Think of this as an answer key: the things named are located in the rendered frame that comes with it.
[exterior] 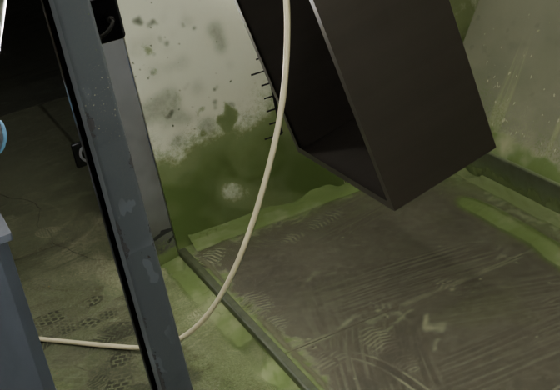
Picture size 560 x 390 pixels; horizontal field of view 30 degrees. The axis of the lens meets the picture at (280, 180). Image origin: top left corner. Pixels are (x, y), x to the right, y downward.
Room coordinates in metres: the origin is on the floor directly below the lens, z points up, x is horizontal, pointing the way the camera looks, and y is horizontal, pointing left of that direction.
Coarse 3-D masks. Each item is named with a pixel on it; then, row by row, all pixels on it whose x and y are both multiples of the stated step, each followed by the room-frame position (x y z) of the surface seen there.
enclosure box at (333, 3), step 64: (256, 0) 3.08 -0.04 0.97; (320, 0) 2.49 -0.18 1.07; (384, 0) 2.55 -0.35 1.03; (448, 0) 2.62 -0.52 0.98; (320, 64) 3.14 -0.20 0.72; (384, 64) 2.54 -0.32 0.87; (448, 64) 2.61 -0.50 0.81; (320, 128) 3.13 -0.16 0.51; (384, 128) 2.54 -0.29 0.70; (448, 128) 2.60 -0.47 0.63; (384, 192) 2.55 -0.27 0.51
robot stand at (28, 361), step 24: (0, 216) 2.62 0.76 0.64; (0, 240) 2.48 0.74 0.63; (0, 264) 2.48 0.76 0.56; (0, 288) 2.48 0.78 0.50; (0, 312) 2.47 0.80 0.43; (24, 312) 2.51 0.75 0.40; (0, 336) 2.46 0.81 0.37; (24, 336) 2.48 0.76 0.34; (0, 360) 2.46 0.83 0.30; (24, 360) 2.48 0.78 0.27; (0, 384) 2.45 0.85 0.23; (24, 384) 2.47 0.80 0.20; (48, 384) 2.51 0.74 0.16
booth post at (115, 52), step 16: (112, 48) 3.43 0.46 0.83; (112, 64) 3.43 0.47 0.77; (128, 64) 3.45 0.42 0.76; (112, 80) 3.42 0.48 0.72; (128, 80) 3.44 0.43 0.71; (128, 96) 3.44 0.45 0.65; (128, 112) 3.43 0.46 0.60; (128, 128) 3.43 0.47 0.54; (144, 128) 3.44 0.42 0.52; (128, 144) 3.42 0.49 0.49; (144, 144) 3.44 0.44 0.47; (144, 160) 3.44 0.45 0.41; (144, 176) 3.43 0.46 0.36; (144, 192) 3.43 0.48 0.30; (160, 192) 3.44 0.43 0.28; (160, 208) 3.44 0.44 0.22; (160, 224) 3.43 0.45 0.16; (160, 240) 3.43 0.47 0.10; (160, 256) 3.42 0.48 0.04; (176, 256) 3.44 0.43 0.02
